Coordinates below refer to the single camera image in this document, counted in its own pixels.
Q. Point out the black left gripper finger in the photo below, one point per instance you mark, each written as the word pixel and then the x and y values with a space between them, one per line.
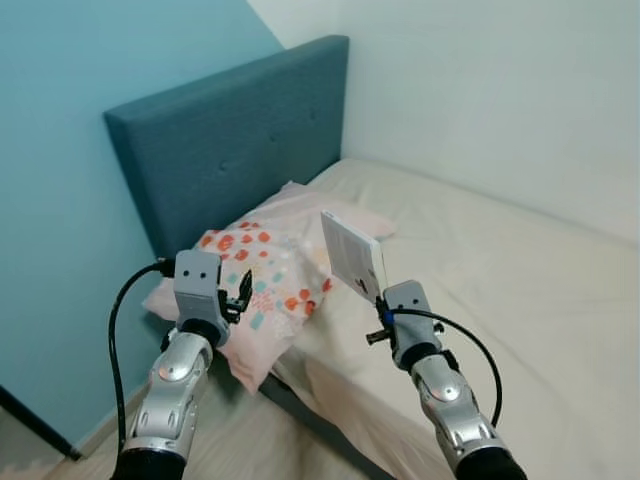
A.
pixel 245 288

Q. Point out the pink patterned pillow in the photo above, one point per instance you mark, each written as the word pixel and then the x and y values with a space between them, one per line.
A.
pixel 280 270

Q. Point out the thin white box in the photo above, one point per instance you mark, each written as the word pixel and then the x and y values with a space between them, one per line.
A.
pixel 352 255

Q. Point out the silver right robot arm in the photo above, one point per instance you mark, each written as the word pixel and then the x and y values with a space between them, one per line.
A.
pixel 455 410

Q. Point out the mattress with cream sheet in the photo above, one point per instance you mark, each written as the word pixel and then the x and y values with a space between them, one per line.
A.
pixel 520 320

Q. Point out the teal upholstered headboard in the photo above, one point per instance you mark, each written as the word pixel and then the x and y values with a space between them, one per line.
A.
pixel 230 140

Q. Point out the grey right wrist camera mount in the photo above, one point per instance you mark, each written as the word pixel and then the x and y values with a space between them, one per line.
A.
pixel 408 320

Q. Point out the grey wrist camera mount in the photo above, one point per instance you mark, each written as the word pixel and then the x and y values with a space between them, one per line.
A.
pixel 197 285
pixel 408 320

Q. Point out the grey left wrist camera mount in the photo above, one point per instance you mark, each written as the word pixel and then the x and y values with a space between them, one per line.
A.
pixel 197 285

